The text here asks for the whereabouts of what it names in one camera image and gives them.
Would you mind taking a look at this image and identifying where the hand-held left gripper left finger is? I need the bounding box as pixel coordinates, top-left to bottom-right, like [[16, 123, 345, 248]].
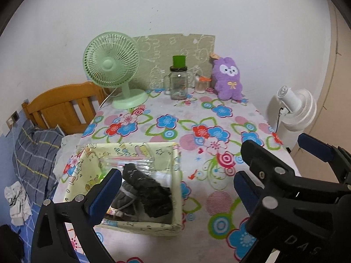
[[31, 168, 123, 263]]

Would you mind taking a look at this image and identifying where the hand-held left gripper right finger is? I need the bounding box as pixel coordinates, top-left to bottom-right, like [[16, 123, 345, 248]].
[[233, 170, 276, 263]]

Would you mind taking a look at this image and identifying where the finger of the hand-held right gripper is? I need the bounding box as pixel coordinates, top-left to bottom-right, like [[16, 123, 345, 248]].
[[241, 139, 297, 195], [298, 132, 351, 186]]

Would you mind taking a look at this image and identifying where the grey sock bundle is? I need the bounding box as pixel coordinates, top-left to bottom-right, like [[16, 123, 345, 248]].
[[110, 181, 143, 221]]

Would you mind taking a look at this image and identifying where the clear plastic bag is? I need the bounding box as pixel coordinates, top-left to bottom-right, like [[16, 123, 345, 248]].
[[97, 142, 155, 174]]

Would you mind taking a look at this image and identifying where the black sock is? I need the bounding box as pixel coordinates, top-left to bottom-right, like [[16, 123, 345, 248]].
[[122, 163, 173, 217]]

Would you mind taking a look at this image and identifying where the yellow cartoon fabric storage box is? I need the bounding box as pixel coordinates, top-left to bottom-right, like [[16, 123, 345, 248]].
[[63, 142, 183, 237]]

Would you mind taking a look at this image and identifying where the white standing fan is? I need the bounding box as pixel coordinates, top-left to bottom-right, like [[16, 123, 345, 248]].
[[267, 86, 317, 150]]

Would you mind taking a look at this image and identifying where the white paper sheet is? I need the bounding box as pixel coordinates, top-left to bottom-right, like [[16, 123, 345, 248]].
[[154, 171, 173, 189]]

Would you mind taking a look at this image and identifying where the beige door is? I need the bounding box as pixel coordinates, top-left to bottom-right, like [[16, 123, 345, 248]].
[[291, 3, 351, 170]]

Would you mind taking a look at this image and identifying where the purple plush bunny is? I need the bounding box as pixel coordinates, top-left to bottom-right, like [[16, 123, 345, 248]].
[[210, 52, 244, 101]]

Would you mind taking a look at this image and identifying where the grey plaid pillow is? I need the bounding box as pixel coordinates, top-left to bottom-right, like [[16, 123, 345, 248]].
[[12, 121, 65, 200]]

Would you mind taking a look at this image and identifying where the blue bed sheet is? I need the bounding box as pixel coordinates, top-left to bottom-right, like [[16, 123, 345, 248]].
[[0, 197, 37, 263]]

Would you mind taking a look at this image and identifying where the crumpled white cloth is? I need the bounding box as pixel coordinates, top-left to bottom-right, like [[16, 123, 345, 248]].
[[4, 181, 32, 226]]

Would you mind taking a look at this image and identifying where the floral tablecloth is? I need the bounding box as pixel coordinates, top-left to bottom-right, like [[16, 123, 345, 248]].
[[52, 88, 302, 263]]

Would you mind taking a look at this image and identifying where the small jar with orange lid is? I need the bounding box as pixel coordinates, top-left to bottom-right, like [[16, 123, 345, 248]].
[[195, 76, 211, 93]]

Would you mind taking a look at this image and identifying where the dark cloth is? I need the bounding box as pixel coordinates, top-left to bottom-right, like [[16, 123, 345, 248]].
[[0, 225, 26, 263]]

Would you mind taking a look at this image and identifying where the wooden bed headboard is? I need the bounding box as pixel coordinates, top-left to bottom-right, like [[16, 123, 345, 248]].
[[21, 82, 113, 136]]

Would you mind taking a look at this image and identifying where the glass jar with green lid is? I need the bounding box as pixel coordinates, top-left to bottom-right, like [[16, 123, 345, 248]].
[[164, 55, 192, 100]]

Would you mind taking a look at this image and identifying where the green desk fan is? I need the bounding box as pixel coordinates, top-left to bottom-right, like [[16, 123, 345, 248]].
[[83, 32, 149, 110]]

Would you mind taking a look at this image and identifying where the green patterned board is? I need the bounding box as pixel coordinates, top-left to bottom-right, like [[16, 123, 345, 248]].
[[132, 34, 216, 91]]

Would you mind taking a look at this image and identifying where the wall socket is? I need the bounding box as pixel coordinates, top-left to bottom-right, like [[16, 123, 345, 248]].
[[5, 110, 20, 129]]

